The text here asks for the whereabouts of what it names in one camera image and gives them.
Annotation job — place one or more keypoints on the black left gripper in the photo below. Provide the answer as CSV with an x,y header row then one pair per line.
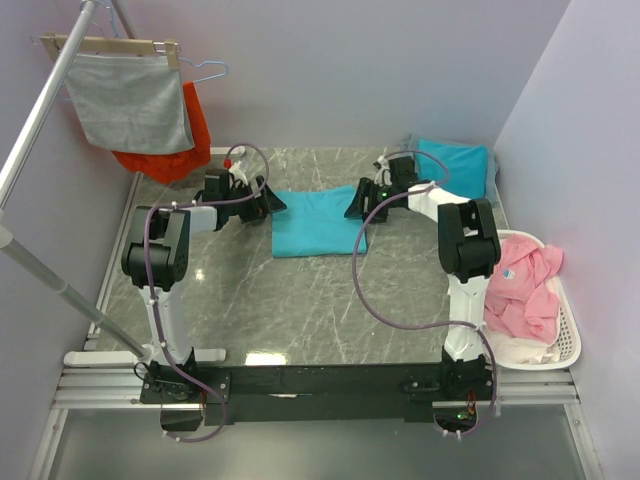
x,y
263,206

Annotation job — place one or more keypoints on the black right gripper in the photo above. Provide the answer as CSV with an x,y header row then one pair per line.
x,y
356,207

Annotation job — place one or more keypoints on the turquoise t shirt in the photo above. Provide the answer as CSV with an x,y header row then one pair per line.
x,y
467,165
313,224

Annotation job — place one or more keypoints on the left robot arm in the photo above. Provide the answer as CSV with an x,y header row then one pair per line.
x,y
156,258

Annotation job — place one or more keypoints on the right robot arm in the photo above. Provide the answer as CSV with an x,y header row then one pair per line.
x,y
468,250

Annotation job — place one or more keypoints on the white rack foot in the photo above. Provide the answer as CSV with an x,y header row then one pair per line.
x,y
236,151

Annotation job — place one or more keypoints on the orange hanging garment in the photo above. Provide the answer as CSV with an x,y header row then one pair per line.
x,y
173,167

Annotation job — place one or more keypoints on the folded turquoise t shirt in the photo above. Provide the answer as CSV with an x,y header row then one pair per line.
x,y
467,165

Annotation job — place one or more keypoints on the grey hanging cloth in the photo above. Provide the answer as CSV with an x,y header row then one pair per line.
x,y
151,128

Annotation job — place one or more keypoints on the pink t shirt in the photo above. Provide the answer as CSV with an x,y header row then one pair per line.
x,y
518,302

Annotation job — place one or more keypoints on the black base beam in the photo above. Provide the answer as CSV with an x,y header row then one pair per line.
x,y
242,394

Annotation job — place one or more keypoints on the wooden clip hanger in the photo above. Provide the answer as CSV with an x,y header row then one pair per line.
x,y
54,43

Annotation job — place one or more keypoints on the white laundry basket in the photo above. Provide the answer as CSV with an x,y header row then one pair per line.
x,y
560,340

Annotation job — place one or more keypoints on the metal clothes rack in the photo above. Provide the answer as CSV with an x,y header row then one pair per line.
x,y
12,169

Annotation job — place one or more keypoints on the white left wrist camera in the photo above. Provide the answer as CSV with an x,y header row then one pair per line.
x,y
239,170

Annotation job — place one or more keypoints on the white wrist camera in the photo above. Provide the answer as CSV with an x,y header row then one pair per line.
x,y
383,177
239,170

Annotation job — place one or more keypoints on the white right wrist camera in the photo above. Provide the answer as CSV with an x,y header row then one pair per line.
x,y
383,177

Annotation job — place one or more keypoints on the aluminium rail frame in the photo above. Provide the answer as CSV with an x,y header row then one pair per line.
x,y
101,389

